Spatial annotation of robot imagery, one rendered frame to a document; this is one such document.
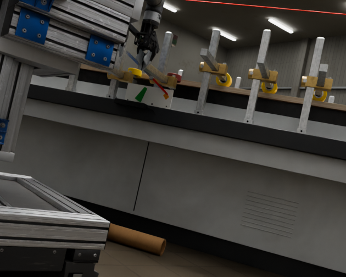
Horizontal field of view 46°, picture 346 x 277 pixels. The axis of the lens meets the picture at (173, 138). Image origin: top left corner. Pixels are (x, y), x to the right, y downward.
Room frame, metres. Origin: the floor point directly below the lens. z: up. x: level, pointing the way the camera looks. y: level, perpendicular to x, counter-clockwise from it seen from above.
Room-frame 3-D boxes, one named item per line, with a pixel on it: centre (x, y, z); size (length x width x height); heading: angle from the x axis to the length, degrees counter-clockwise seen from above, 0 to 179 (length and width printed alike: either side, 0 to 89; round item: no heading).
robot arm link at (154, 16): (1.78, 0.20, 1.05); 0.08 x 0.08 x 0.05
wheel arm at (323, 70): (1.84, -0.60, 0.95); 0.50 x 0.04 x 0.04; 162
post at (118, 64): (2.20, 0.37, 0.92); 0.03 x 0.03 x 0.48; 72
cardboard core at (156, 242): (2.00, 0.08, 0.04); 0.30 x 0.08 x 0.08; 72
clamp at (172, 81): (2.12, 0.11, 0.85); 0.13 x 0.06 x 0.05; 72
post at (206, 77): (2.04, -0.10, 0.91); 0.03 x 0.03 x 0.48; 72
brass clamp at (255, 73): (1.96, -0.36, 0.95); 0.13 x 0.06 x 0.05; 72
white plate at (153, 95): (2.11, 0.17, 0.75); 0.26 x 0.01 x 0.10; 72
